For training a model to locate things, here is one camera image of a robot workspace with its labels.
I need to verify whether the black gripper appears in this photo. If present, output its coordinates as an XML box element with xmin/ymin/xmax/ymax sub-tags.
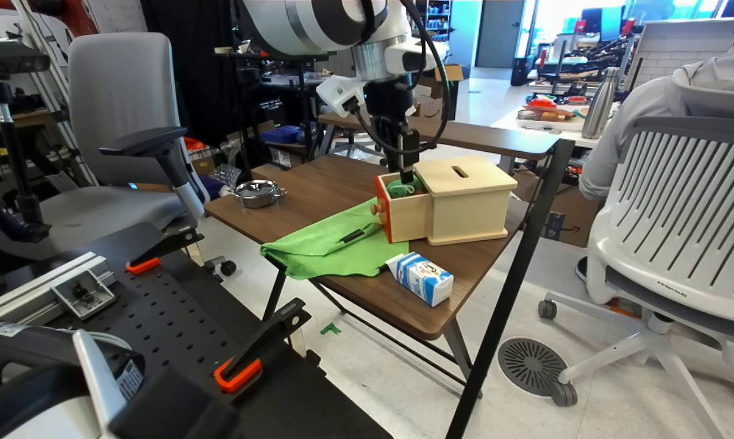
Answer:
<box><xmin>363</xmin><ymin>74</ymin><xmax>424</xmax><ymax>185</ymax></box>

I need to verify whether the small green object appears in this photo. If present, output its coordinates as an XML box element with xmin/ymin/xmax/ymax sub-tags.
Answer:
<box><xmin>383</xmin><ymin>171</ymin><xmax>427</xmax><ymax>200</ymax></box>

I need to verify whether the red front wooden drawer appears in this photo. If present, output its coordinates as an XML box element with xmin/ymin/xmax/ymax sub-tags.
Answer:
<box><xmin>370</xmin><ymin>171</ymin><xmax>434</xmax><ymax>246</ymax></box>

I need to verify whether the wooden box with slot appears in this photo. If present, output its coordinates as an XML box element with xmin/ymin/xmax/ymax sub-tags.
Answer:
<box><xmin>413</xmin><ymin>154</ymin><xmax>522</xmax><ymax>248</ymax></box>

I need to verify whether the blue white milk carton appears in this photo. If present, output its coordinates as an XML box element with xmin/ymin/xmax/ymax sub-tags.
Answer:
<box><xmin>383</xmin><ymin>248</ymin><xmax>457</xmax><ymax>310</ymax></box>

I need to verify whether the green cloth bag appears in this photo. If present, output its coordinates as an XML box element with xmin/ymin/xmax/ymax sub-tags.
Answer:
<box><xmin>258</xmin><ymin>196</ymin><xmax>414</xmax><ymax>283</ymax></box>

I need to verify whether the steel pot lid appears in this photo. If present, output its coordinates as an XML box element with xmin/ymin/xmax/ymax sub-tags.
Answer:
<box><xmin>235</xmin><ymin>178</ymin><xmax>283</xmax><ymax>201</ymax></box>

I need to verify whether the black clamp orange grip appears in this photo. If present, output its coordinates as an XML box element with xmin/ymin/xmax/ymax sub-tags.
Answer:
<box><xmin>122</xmin><ymin>224</ymin><xmax>208</xmax><ymax>281</ymax></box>
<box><xmin>213</xmin><ymin>294</ymin><xmax>316</xmax><ymax>398</ymax></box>

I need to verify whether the round floor drain cover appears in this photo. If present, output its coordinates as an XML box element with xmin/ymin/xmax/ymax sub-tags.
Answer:
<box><xmin>496</xmin><ymin>335</ymin><xmax>581</xmax><ymax>410</ymax></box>

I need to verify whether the person in grey hoodie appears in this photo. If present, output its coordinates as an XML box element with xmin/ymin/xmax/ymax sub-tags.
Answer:
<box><xmin>576</xmin><ymin>16</ymin><xmax>734</xmax><ymax>207</ymax></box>

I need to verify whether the white mesh office chair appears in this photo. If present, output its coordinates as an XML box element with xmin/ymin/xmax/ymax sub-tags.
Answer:
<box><xmin>534</xmin><ymin>111</ymin><xmax>734</xmax><ymax>439</ymax></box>

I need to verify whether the grey padded office chair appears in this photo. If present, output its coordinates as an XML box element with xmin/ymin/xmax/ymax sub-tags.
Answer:
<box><xmin>0</xmin><ymin>29</ymin><xmax>214</xmax><ymax>263</ymax></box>

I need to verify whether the black perforated workbench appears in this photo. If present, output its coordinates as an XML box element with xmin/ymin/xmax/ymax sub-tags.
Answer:
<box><xmin>0</xmin><ymin>242</ymin><xmax>396</xmax><ymax>439</ymax></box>

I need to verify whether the black tripod stand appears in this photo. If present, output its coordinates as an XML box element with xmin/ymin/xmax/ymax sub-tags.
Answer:
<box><xmin>0</xmin><ymin>38</ymin><xmax>53</xmax><ymax>248</ymax></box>

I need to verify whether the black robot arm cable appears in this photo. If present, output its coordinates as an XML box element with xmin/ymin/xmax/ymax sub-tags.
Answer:
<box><xmin>340</xmin><ymin>0</ymin><xmax>457</xmax><ymax>160</ymax></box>

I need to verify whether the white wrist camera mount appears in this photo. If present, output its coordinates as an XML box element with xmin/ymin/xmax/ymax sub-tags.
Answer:
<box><xmin>312</xmin><ymin>72</ymin><xmax>369</xmax><ymax>116</ymax></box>

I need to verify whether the steel pot with handles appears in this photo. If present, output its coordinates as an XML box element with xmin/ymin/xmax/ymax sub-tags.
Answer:
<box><xmin>233</xmin><ymin>176</ymin><xmax>286</xmax><ymax>212</ymax></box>

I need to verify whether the black table leg frame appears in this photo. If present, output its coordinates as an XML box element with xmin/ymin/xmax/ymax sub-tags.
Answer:
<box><xmin>262</xmin><ymin>256</ymin><xmax>475</xmax><ymax>395</ymax></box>

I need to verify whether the aluminium extrusion rail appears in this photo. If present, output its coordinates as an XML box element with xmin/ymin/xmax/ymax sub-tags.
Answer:
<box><xmin>0</xmin><ymin>248</ymin><xmax>111</xmax><ymax>321</ymax></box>

